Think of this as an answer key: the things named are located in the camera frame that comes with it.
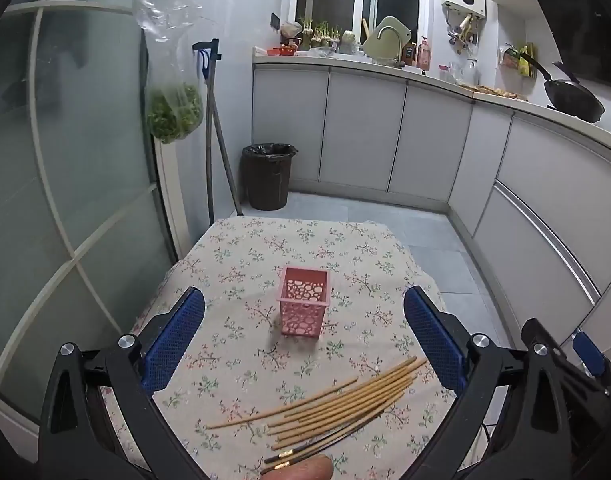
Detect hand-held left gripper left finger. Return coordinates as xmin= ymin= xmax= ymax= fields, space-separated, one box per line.
xmin=38 ymin=286 xmax=206 ymax=480

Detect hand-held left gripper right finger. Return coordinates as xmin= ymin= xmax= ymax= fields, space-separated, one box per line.
xmin=403 ymin=285 xmax=572 ymax=480

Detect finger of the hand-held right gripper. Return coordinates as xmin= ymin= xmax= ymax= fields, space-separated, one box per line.
xmin=572 ymin=331 xmax=611 ymax=402
xmin=521 ymin=317 xmax=606 ymax=411

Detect bundle of bamboo chopsticks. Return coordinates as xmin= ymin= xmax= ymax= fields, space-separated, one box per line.
xmin=206 ymin=356 xmax=429 ymax=451

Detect pink perforated utensil holder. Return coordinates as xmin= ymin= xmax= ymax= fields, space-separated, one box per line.
xmin=277 ymin=266 xmax=332 ymax=337

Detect dark chopstick gold band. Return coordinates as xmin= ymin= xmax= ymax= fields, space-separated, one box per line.
xmin=260 ymin=435 xmax=347 ymax=476
xmin=264 ymin=406 xmax=392 ymax=464

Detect person's left hand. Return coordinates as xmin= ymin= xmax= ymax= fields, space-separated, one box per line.
xmin=260 ymin=455 xmax=334 ymax=480

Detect floral tablecloth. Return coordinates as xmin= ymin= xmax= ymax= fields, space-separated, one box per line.
xmin=106 ymin=216 xmax=466 ymax=480

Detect brown trash bin black liner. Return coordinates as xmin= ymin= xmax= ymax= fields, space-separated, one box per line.
xmin=242 ymin=142 xmax=297 ymax=212

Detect frosted glass sliding door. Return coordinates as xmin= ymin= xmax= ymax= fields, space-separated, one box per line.
xmin=0 ymin=0 xmax=186 ymax=431

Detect plastic bag of greens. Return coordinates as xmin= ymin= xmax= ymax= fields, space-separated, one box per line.
xmin=132 ymin=0 xmax=205 ymax=145

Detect grey kitchen base cabinets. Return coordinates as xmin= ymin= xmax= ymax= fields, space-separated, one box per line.
xmin=250 ymin=62 xmax=611 ymax=361

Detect white kitchen countertop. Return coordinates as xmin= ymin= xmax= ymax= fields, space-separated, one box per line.
xmin=252 ymin=50 xmax=611 ymax=155

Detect black wok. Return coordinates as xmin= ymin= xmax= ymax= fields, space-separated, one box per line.
xmin=523 ymin=52 xmax=606 ymax=125

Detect wooden board with food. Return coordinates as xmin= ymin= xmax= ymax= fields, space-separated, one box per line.
xmin=458 ymin=82 xmax=529 ymax=102

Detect clear glass jar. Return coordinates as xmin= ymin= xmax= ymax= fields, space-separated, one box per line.
xmin=450 ymin=59 xmax=481 ymax=86

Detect hanging seasoning packets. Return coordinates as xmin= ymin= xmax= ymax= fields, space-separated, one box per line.
xmin=499 ymin=42 xmax=537 ymax=79

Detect steel sink faucet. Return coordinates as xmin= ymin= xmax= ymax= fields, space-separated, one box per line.
xmin=377 ymin=26 xmax=405 ymax=68

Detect black range hood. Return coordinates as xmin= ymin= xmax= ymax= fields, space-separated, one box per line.
xmin=518 ymin=0 xmax=611 ymax=87

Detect pale green cutting board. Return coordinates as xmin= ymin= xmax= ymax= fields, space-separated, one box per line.
xmin=363 ymin=16 xmax=412 ymax=61

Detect potted green sprouts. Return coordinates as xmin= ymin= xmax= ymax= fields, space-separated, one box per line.
xmin=298 ymin=16 xmax=342 ymax=52

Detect wall mop clip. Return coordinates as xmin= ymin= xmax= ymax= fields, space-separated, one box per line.
xmin=192 ymin=38 xmax=222 ymax=79

